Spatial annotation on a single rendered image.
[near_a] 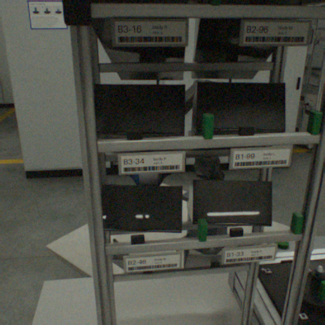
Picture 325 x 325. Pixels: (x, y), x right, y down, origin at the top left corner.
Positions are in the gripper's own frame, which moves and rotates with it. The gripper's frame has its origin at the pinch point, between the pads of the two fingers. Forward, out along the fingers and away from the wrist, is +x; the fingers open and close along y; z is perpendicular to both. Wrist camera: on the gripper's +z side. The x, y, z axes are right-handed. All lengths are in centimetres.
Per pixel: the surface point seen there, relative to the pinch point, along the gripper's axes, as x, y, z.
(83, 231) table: -28, -26, -53
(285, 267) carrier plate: 5, 39, -31
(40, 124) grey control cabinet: -255, -114, -143
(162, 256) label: 29.9, 1.6, 9.4
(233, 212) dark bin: 22.6, 13.7, 10.7
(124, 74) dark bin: -2.6, -4.8, 23.8
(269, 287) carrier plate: 12.7, 31.9, -28.9
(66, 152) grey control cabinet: -247, -90, -175
